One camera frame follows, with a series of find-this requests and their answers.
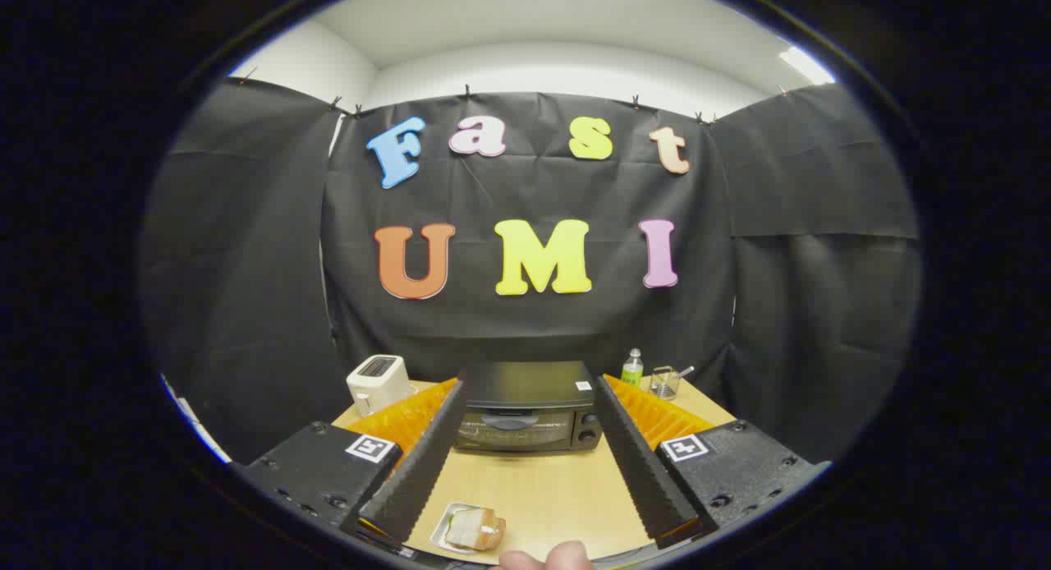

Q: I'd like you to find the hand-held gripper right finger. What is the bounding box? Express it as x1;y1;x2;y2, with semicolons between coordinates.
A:
593;375;830;550

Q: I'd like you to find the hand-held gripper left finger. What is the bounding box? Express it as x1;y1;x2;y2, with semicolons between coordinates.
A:
238;379;469;554

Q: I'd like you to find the toast sandwich with lettuce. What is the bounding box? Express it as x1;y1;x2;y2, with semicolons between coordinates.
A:
445;507;506;551

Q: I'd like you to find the black toaster oven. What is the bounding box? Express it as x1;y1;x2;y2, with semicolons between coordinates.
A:
454;361;604;453

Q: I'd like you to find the white pop-up toaster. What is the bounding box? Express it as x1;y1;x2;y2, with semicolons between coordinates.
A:
346;355;415;417

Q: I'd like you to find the white rectangular plate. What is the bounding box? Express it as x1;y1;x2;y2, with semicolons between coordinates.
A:
430;502;493;554

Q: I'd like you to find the ceiling light panel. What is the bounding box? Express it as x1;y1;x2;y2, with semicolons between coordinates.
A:
778;46;837;86

